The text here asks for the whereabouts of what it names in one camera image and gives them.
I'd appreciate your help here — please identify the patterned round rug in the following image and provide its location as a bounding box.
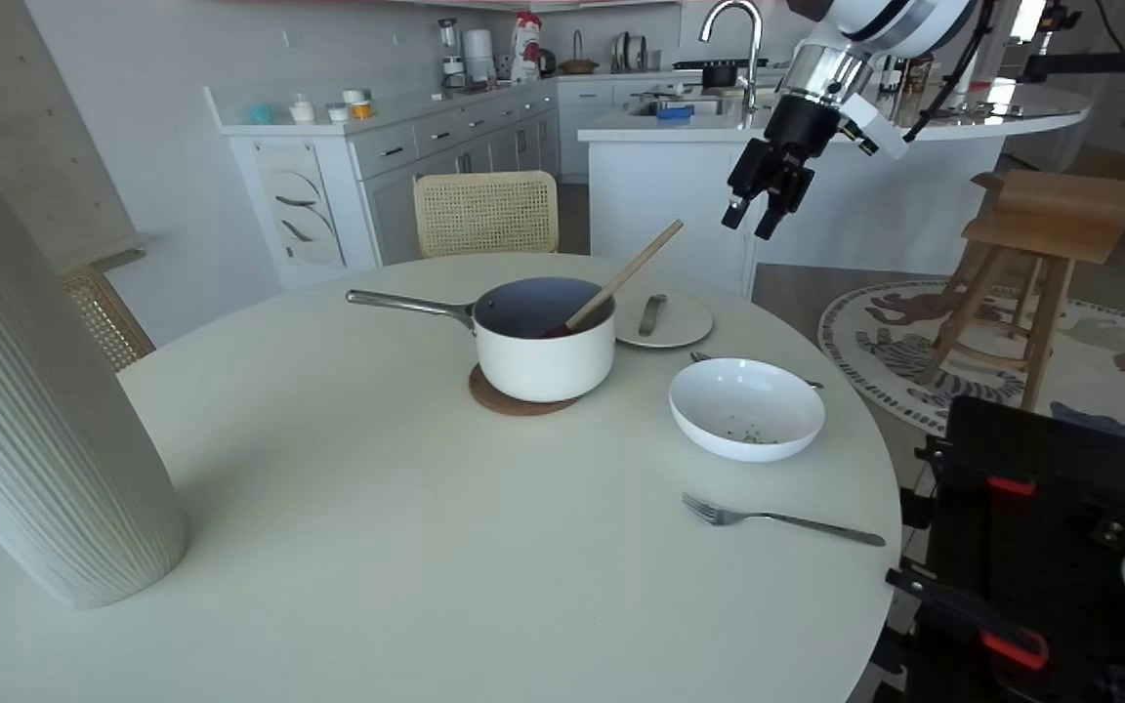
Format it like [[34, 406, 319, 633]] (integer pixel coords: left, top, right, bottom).
[[815, 280, 1125, 453]]

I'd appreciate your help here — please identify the white kitchen island counter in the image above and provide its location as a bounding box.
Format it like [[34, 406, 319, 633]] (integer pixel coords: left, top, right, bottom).
[[577, 77, 1090, 297]]

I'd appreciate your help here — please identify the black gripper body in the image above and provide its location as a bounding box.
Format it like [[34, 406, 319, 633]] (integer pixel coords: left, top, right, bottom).
[[729, 99, 839, 210]]

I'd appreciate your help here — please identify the round cork trivet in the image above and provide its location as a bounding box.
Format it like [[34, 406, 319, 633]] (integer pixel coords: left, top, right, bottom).
[[468, 366, 571, 419]]

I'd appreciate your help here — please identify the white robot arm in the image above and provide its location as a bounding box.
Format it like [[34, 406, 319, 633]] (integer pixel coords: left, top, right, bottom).
[[723, 0, 994, 240]]

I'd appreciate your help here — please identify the beige woven chair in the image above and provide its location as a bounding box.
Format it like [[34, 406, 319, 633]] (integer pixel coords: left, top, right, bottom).
[[414, 171, 558, 259]]

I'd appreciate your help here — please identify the silver fork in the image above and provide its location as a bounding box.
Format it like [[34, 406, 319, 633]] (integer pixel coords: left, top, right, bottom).
[[684, 491, 887, 548]]

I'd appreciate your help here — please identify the white pot with handle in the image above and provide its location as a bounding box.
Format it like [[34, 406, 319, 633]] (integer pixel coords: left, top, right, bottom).
[[349, 276, 617, 404]]

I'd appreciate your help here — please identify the cane back chair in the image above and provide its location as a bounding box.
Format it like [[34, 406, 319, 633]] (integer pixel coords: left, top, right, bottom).
[[64, 269, 155, 371]]

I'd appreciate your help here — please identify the white ribbed vase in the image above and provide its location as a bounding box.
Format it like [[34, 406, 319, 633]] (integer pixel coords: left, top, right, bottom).
[[0, 195, 186, 605]]

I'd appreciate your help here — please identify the chrome kitchen faucet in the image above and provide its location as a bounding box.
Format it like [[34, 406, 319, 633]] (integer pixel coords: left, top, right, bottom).
[[699, 0, 767, 117]]

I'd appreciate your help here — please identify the wooden bar stool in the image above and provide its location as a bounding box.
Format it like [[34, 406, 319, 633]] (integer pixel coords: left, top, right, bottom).
[[935, 167, 1125, 409]]

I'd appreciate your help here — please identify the black perforated mounting board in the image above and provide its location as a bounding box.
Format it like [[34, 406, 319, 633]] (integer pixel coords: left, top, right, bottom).
[[874, 397, 1125, 703]]

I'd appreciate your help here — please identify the white kitchen cabinet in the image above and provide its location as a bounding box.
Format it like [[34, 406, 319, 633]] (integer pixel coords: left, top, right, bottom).
[[209, 83, 558, 289]]

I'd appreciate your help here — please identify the white bowl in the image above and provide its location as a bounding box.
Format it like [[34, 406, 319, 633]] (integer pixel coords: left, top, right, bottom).
[[669, 361, 824, 466]]

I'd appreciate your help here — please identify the wooden spoon red head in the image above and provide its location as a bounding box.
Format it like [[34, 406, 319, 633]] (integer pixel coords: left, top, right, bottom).
[[563, 220, 684, 332]]

